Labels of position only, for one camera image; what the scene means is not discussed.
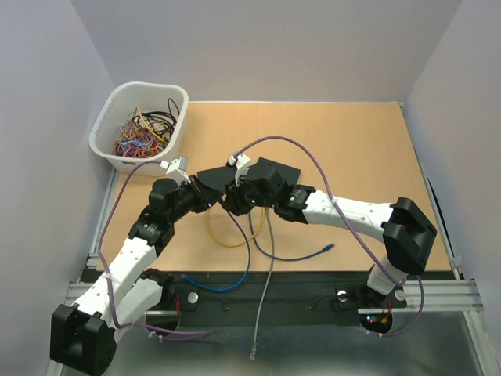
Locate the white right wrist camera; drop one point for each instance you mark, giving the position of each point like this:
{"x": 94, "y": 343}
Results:
{"x": 240, "y": 164}

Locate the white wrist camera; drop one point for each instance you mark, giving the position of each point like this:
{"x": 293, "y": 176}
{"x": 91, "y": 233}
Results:
{"x": 176, "y": 170}
{"x": 240, "y": 164}

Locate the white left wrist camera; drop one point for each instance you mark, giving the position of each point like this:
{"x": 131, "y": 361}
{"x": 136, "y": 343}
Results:
{"x": 176, "y": 170}

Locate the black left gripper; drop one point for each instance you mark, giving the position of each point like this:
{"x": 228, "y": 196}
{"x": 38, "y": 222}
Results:
{"x": 206, "y": 197}

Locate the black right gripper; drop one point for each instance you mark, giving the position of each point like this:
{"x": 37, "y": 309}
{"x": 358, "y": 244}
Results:
{"x": 233, "y": 199}

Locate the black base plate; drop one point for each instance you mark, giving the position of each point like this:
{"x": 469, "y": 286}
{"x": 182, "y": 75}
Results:
{"x": 269, "y": 299}

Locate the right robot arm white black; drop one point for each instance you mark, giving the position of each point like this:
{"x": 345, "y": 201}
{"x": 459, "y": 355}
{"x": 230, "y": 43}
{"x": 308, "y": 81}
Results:
{"x": 406, "y": 232}

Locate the aluminium mounting rail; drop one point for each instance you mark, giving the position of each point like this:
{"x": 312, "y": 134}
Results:
{"x": 443, "y": 296}

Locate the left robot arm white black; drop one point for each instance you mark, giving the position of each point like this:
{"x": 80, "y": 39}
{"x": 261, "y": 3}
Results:
{"x": 85, "y": 335}

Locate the white plastic basket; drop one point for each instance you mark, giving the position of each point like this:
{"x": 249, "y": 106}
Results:
{"x": 122, "y": 102}

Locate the black network switch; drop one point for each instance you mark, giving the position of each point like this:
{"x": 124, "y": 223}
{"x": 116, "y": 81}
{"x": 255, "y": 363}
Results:
{"x": 282, "y": 170}
{"x": 216, "y": 178}

